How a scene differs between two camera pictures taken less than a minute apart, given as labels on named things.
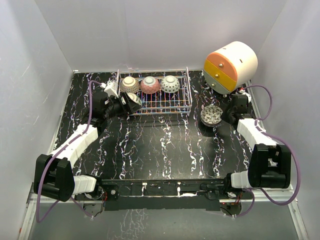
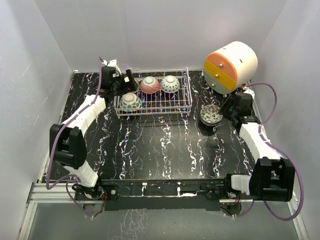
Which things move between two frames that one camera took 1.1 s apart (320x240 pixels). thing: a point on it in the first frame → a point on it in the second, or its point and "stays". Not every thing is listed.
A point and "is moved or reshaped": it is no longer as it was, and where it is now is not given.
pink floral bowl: [149, 85] stays
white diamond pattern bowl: [170, 84] stays
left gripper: [129, 107] → [131, 84]
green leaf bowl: [136, 98] is moved or reshaped
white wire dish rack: [158, 91] stays
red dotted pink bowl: [211, 115] stays
